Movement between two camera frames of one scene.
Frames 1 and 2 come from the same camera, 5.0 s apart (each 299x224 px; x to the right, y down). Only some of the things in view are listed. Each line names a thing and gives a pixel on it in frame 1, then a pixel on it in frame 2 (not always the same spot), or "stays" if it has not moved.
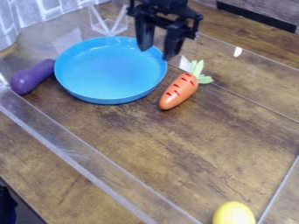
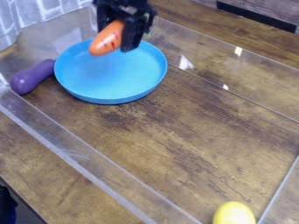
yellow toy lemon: (232, 213) stays
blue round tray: (107, 70) stays
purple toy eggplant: (28, 79) stays
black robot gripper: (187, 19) to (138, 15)
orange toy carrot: (183, 86) to (108, 38)
